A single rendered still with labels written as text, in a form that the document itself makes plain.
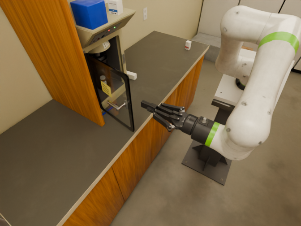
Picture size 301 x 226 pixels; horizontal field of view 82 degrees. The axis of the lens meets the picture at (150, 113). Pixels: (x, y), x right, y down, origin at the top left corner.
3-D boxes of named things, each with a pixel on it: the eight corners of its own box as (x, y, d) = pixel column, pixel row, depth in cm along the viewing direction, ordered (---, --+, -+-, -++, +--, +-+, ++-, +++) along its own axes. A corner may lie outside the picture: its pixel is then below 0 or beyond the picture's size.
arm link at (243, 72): (239, 64, 117) (245, 52, 99) (264, 72, 112) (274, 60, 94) (231, 82, 118) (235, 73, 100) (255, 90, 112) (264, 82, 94)
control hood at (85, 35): (79, 48, 83) (72, 26, 76) (121, 25, 102) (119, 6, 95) (96, 54, 79) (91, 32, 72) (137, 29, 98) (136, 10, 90)
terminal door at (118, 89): (101, 108, 115) (84, 51, 85) (134, 132, 101) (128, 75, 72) (101, 108, 114) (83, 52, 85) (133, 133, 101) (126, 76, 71)
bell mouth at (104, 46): (74, 48, 103) (70, 39, 98) (95, 37, 113) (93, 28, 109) (95, 56, 96) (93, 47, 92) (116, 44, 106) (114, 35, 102)
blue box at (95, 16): (76, 25, 77) (69, 2, 70) (92, 18, 82) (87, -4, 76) (92, 30, 73) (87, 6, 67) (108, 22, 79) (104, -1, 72)
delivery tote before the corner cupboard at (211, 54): (187, 55, 354) (190, 39, 329) (195, 47, 377) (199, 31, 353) (216, 64, 331) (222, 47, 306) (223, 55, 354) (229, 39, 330)
